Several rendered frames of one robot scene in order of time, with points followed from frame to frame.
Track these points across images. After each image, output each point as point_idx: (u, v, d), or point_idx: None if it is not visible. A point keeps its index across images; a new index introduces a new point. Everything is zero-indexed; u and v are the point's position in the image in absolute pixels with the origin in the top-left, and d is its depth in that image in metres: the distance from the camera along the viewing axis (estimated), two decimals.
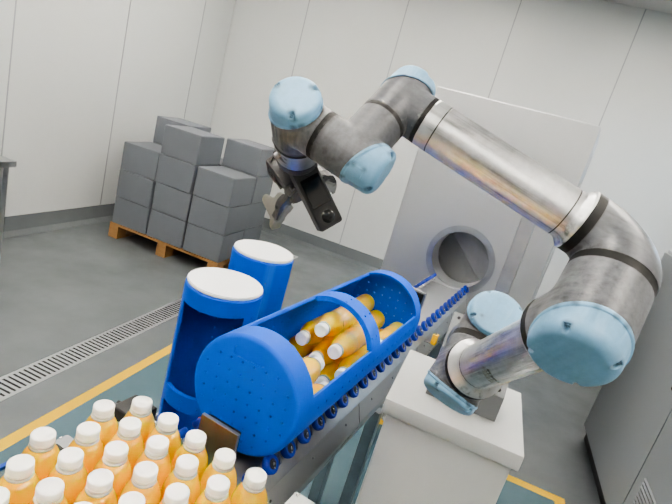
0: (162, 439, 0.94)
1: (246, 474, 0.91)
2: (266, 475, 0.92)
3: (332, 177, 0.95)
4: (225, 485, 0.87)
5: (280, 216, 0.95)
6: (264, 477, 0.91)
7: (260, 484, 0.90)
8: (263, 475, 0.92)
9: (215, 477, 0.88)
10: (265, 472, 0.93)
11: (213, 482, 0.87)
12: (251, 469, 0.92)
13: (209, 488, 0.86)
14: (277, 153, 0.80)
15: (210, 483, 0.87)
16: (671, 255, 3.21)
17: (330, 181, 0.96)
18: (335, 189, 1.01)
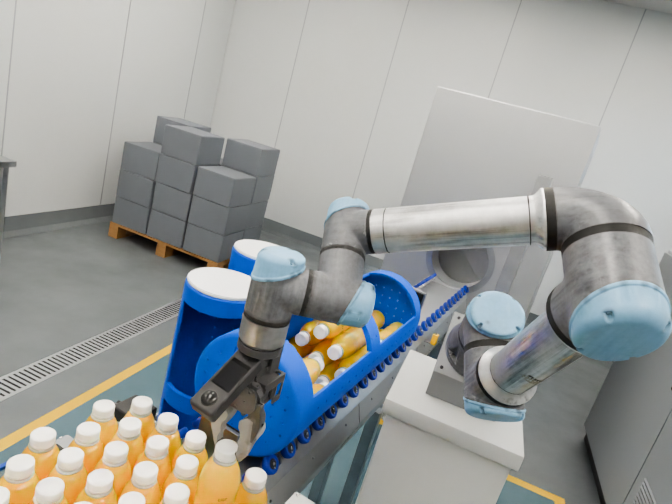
0: (162, 439, 0.94)
1: (246, 474, 0.91)
2: (266, 475, 0.92)
3: (257, 426, 0.82)
4: (234, 449, 0.85)
5: None
6: (264, 477, 0.91)
7: (260, 484, 0.90)
8: (263, 475, 0.92)
9: (224, 441, 0.87)
10: (265, 472, 0.93)
11: (221, 446, 0.85)
12: (251, 469, 0.92)
13: (218, 451, 0.84)
14: None
15: (218, 447, 0.85)
16: (671, 255, 3.21)
17: (252, 428, 0.82)
18: (241, 451, 0.84)
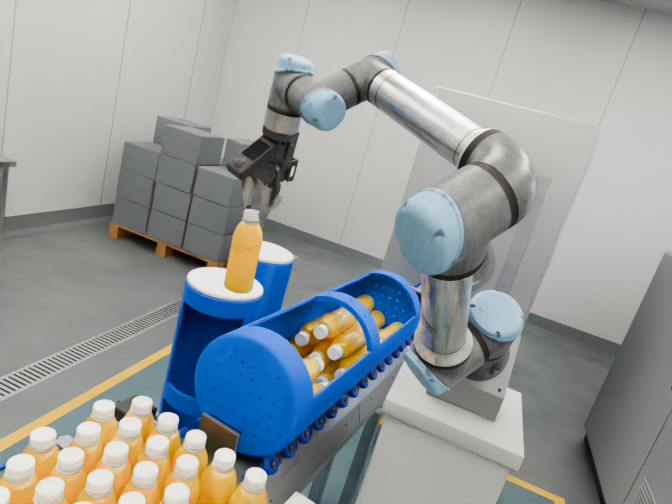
0: (162, 439, 0.94)
1: (246, 474, 0.91)
2: (266, 475, 0.92)
3: (274, 192, 1.12)
4: (257, 213, 1.18)
5: (244, 186, 1.17)
6: (264, 477, 0.91)
7: (260, 484, 0.90)
8: (263, 475, 0.92)
9: (250, 209, 1.19)
10: (265, 472, 0.93)
11: (248, 210, 1.18)
12: (251, 469, 0.92)
13: (245, 212, 1.17)
14: None
15: (246, 210, 1.17)
16: (671, 255, 3.21)
17: (270, 194, 1.13)
18: (262, 212, 1.16)
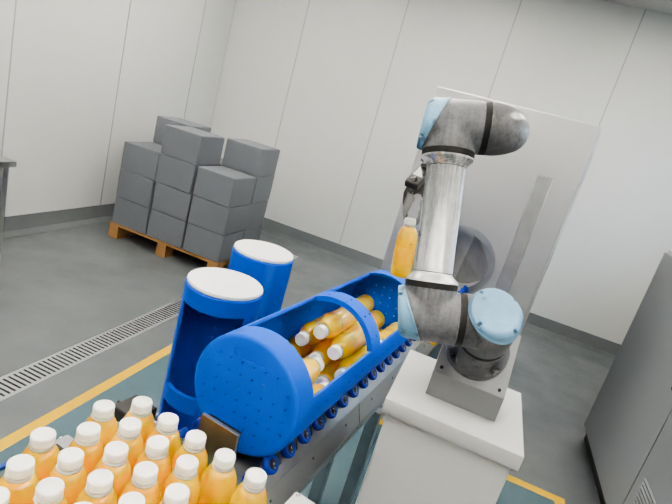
0: (162, 439, 0.94)
1: (246, 474, 0.91)
2: (266, 475, 0.92)
3: None
4: (414, 219, 1.68)
5: (405, 201, 1.68)
6: (264, 477, 0.91)
7: (260, 484, 0.90)
8: (263, 475, 0.92)
9: (408, 217, 1.69)
10: (265, 472, 0.93)
11: (408, 218, 1.68)
12: (251, 469, 0.92)
13: (407, 219, 1.67)
14: None
15: (407, 218, 1.68)
16: (671, 255, 3.21)
17: None
18: (420, 217, 1.66)
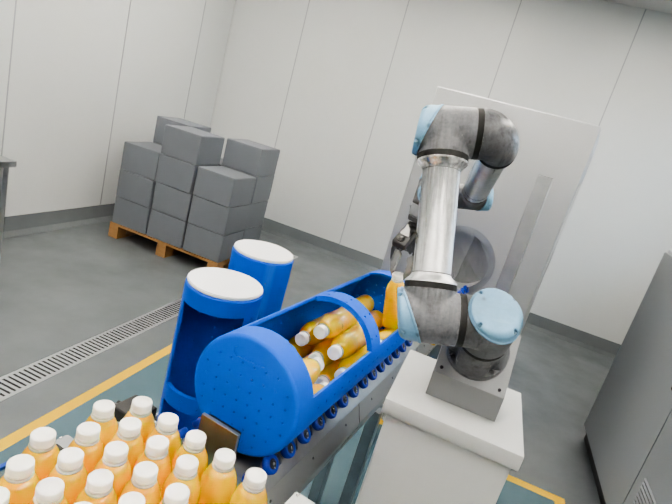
0: (162, 439, 0.94)
1: (246, 474, 0.91)
2: (266, 475, 0.92)
3: None
4: (401, 274, 1.71)
5: (392, 256, 1.71)
6: (264, 477, 0.91)
7: (260, 484, 0.90)
8: (263, 475, 0.92)
9: (395, 272, 1.72)
10: (265, 472, 0.93)
11: (395, 273, 1.71)
12: (251, 469, 0.92)
13: (394, 275, 1.70)
14: (412, 204, 1.68)
15: (394, 274, 1.71)
16: (671, 255, 3.21)
17: (414, 260, 1.68)
18: (407, 273, 1.70)
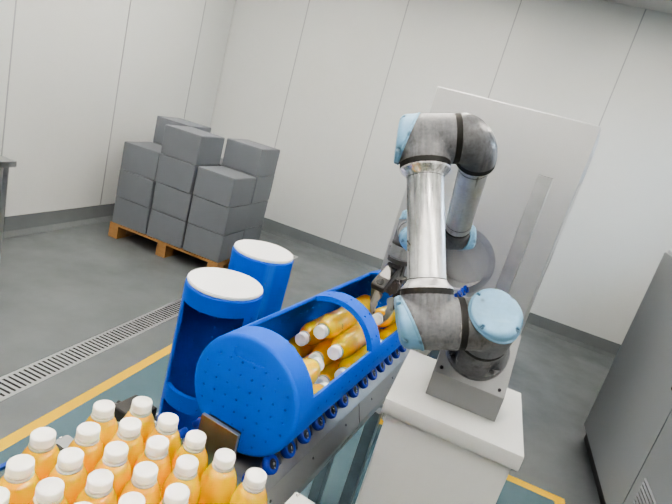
0: (162, 439, 0.94)
1: (246, 474, 0.91)
2: (266, 475, 0.92)
3: None
4: (379, 320, 1.66)
5: (372, 297, 1.67)
6: (264, 477, 0.91)
7: (260, 484, 0.90)
8: (263, 475, 0.92)
9: (373, 316, 1.67)
10: (265, 472, 0.93)
11: (373, 320, 1.67)
12: (251, 469, 0.92)
13: None
14: (391, 244, 1.65)
15: None
16: (671, 255, 3.21)
17: (394, 301, 1.64)
18: (387, 314, 1.65)
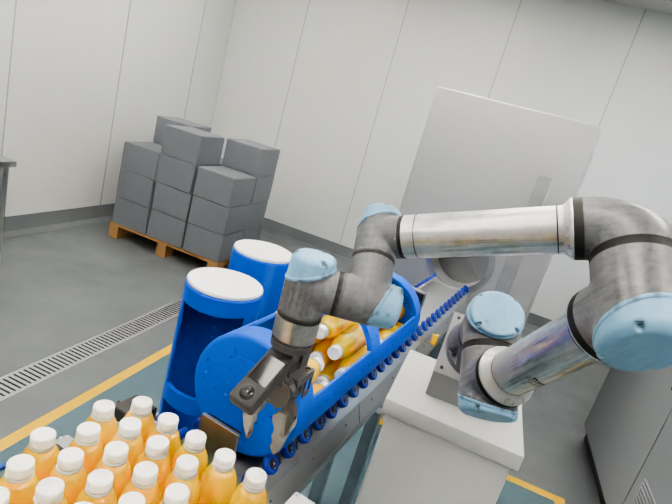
0: (162, 439, 0.94)
1: (246, 474, 0.91)
2: (266, 475, 0.92)
3: (291, 419, 0.86)
4: None
5: None
6: (264, 477, 0.91)
7: (260, 484, 0.90)
8: (263, 475, 0.92)
9: None
10: (265, 472, 0.93)
11: None
12: (251, 469, 0.92)
13: None
14: None
15: None
16: None
17: (286, 421, 0.86)
18: (276, 444, 0.88)
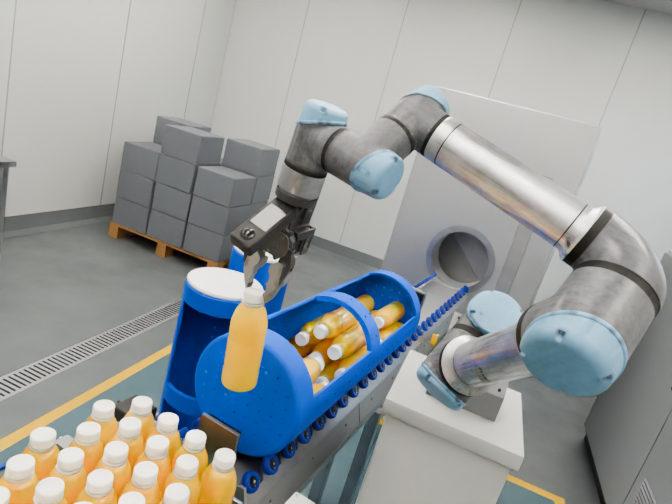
0: (162, 439, 0.94)
1: (245, 290, 0.93)
2: (264, 292, 0.94)
3: (287, 269, 0.89)
4: (380, 324, 1.70)
5: (247, 259, 0.92)
6: (262, 293, 0.93)
7: (258, 298, 0.92)
8: (261, 292, 0.94)
9: (374, 320, 1.71)
10: (264, 290, 0.95)
11: None
12: (250, 287, 0.94)
13: None
14: (286, 164, 0.87)
15: None
16: (671, 255, 3.21)
17: (281, 271, 0.89)
18: (269, 292, 0.92)
